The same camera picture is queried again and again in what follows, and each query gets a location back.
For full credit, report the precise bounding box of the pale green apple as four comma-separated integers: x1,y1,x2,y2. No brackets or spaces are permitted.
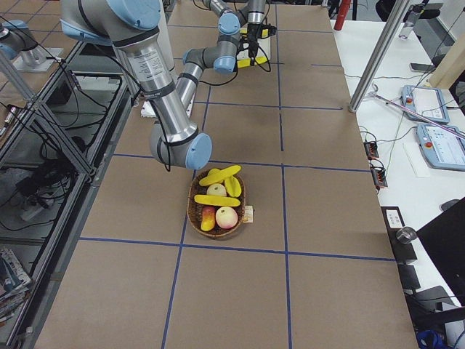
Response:
206,183,227,197

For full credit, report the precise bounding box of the aluminium frame post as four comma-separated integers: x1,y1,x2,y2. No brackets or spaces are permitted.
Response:
348,0,409,113

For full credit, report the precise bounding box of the orange relay module upper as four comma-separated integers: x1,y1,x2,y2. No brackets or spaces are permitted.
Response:
363,140,379,160

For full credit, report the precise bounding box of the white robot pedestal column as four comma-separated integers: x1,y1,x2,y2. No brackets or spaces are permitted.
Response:
138,1,199,120

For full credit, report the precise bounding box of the brown wicker basket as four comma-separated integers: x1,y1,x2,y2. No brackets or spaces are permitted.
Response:
187,165,246,239

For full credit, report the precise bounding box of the pink red apple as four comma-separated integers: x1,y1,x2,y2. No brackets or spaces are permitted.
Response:
215,206,238,229

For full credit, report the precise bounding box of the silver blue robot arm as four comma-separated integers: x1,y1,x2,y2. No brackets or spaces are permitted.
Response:
61,1,212,169
176,1,266,108

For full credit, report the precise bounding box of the teach pendant tablet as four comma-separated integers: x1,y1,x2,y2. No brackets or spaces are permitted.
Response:
402,85,450,124
416,124,464,172

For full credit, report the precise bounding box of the white rectangular bear plate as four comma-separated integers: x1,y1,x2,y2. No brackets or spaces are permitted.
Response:
237,36,271,59

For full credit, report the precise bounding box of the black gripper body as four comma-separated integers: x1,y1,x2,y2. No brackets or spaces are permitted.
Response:
247,23,260,52

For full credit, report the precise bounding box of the orange relay module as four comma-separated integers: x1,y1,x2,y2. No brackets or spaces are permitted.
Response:
370,166,388,190
363,140,379,160

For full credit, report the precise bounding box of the yellow banana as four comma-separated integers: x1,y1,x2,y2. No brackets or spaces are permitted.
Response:
237,57,268,68
194,194,241,207
198,165,241,186

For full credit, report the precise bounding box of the pink grabber stick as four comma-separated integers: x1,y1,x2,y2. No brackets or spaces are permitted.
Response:
365,87,464,140

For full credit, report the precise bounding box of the red bottle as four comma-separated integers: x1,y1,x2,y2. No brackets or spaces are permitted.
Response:
333,0,352,31

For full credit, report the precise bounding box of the upper teach pendant tablet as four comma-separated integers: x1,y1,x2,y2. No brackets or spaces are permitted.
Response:
402,85,450,124

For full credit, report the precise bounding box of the orange relay module lower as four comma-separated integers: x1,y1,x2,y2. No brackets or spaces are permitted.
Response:
370,166,388,190

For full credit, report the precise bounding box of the red yellow mango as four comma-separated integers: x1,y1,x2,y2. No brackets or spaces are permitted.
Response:
201,206,216,232

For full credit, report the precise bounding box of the metal weight cylinder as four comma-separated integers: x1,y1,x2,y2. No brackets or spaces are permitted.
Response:
395,226,417,245

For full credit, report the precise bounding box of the lower teach pendant tablet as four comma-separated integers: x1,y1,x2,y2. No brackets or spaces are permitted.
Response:
416,124,464,172

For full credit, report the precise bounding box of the basket paper tag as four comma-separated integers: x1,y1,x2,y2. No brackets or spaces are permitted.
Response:
243,205,254,223

